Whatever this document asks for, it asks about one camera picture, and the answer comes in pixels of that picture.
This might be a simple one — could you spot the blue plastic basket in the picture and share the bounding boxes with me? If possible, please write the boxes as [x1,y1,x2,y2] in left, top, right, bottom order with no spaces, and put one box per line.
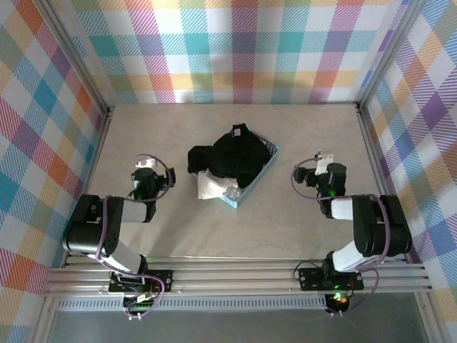
[188,129,281,210]

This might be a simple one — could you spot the white cloth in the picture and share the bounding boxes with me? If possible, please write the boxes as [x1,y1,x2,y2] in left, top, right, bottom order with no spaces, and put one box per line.
[196,170,242,201]

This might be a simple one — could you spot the black printed t-shirt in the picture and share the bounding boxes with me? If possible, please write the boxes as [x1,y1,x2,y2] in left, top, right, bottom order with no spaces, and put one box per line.
[187,123,272,190]

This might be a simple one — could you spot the controller board with orange part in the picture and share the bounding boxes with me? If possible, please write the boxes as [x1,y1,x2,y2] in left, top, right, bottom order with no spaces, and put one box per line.
[326,292,353,312]

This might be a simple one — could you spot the controller board with green terminal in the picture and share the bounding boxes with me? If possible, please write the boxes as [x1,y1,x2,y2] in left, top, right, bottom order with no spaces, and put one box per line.
[123,294,160,316]

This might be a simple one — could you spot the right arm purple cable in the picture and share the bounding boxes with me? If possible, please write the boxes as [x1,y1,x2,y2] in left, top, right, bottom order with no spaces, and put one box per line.
[291,158,393,317]

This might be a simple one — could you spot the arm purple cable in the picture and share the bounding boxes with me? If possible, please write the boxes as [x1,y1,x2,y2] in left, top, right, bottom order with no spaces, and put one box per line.
[95,153,171,319]
[291,158,393,317]

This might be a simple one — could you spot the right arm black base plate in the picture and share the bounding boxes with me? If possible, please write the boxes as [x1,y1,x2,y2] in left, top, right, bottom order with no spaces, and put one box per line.
[298,267,365,291]

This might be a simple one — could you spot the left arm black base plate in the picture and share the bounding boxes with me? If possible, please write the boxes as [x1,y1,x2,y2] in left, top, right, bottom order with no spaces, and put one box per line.
[109,269,174,294]

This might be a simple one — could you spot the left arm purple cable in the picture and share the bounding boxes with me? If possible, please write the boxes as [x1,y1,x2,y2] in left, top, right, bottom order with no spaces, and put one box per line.
[95,153,171,319]

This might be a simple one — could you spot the aluminium mounting rail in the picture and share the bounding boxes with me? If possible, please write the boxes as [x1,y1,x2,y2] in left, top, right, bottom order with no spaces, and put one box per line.
[39,255,435,297]

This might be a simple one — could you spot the grey slotted cable duct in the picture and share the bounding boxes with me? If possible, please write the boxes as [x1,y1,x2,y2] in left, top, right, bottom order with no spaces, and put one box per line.
[56,299,328,312]

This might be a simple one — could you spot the aluminium frame leg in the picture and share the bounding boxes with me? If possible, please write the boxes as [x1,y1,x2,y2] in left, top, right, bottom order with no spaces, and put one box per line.
[31,296,60,343]
[416,293,444,343]

